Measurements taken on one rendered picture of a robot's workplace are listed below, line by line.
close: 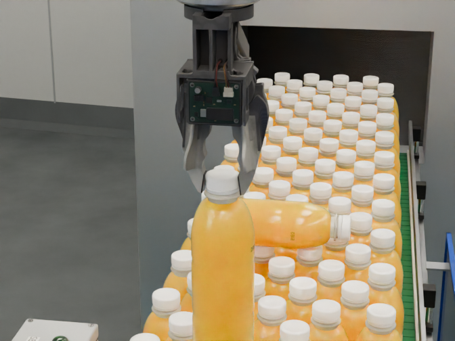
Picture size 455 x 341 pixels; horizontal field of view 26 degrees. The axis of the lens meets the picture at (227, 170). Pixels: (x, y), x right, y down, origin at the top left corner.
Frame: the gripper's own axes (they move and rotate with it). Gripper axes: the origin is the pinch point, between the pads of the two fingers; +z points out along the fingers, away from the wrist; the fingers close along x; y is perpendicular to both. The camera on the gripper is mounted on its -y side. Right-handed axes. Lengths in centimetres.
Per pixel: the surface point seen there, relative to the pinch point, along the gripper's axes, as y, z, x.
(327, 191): -63, 25, 9
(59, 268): -243, 136, -106
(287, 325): -12.9, 25.0, 6.5
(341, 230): -35.8, 20.9, 12.3
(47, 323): -10.8, 26.2, -25.5
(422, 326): -40, 38, 25
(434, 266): -74, 44, 29
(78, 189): -330, 136, -124
